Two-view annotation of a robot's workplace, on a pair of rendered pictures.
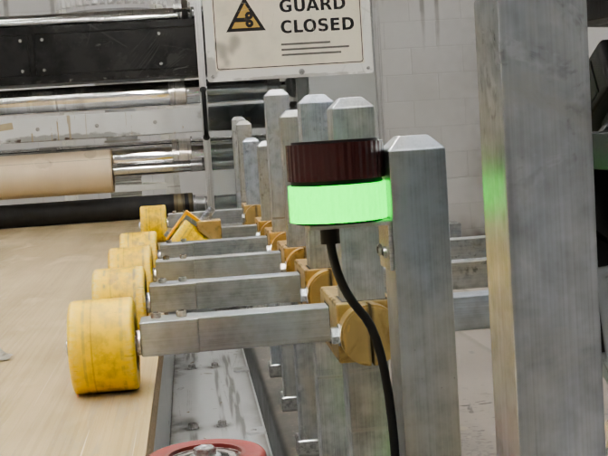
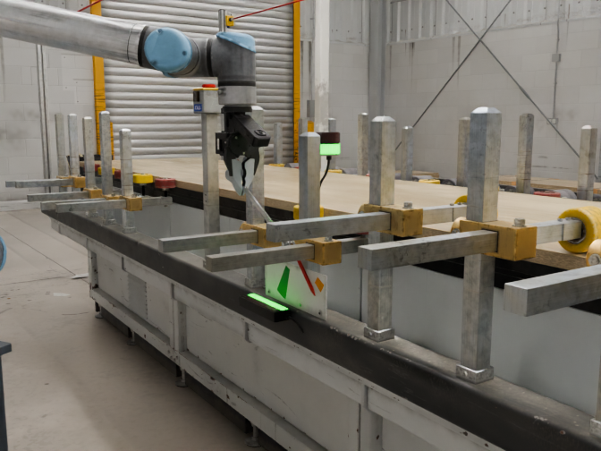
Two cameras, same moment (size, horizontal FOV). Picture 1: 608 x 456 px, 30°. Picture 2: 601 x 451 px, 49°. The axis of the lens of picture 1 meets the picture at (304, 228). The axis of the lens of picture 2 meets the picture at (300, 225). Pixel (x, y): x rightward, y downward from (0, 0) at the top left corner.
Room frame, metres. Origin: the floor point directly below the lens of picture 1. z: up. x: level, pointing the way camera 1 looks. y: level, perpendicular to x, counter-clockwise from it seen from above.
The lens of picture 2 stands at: (2.00, -0.77, 1.13)
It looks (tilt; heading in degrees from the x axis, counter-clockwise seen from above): 9 degrees down; 152
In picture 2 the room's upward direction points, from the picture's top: straight up
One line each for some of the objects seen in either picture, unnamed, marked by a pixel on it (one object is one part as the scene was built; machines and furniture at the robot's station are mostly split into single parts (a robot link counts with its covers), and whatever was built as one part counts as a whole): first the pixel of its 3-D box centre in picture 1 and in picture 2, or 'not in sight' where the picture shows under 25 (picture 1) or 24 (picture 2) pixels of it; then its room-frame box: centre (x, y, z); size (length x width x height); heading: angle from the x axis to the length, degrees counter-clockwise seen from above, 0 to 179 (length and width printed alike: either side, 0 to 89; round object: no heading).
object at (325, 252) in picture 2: not in sight; (316, 248); (0.72, -0.06, 0.85); 0.13 x 0.06 x 0.05; 6
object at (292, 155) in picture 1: (335, 160); (326, 137); (0.69, -0.02, 1.09); 0.06 x 0.06 x 0.02
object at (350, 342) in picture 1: (358, 322); (389, 217); (0.97, -0.04, 0.95); 0.13 x 0.06 x 0.05; 6
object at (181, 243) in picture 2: not in sight; (242, 237); (0.50, -0.15, 0.84); 0.43 x 0.03 x 0.04; 96
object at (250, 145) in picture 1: (257, 248); not in sight; (2.44, 0.10, 0.87); 0.03 x 0.03 x 0.48; 6
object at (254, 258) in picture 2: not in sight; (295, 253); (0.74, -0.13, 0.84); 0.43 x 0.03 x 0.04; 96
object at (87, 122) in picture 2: not in sight; (89, 171); (-1.04, -0.24, 0.91); 0.03 x 0.03 x 0.48; 6
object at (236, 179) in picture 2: not in sight; (232, 176); (0.51, -0.18, 1.00); 0.06 x 0.03 x 0.09; 6
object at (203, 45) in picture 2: not in sight; (187, 57); (0.46, -0.27, 1.28); 0.12 x 0.12 x 0.09; 59
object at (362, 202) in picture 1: (337, 201); (326, 148); (0.69, -0.02, 1.07); 0.06 x 0.06 x 0.02
